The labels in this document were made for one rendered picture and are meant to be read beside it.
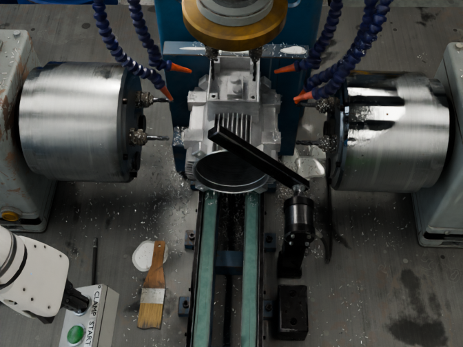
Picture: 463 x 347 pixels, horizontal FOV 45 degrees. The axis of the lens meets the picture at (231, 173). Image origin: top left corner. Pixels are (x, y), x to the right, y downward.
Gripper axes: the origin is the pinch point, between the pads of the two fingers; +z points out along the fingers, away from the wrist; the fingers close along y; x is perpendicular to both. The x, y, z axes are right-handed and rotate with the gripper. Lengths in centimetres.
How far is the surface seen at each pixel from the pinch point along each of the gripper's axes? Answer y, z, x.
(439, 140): 32, 24, -59
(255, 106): 38.5, 8.3, -28.2
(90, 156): 28.8, -0.6, 2.3
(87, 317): -2.3, 2.5, -1.5
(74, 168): 28.1, 0.7, 7.0
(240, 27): 38, -11, -34
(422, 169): 29, 27, -55
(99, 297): 0.9, 2.4, -3.4
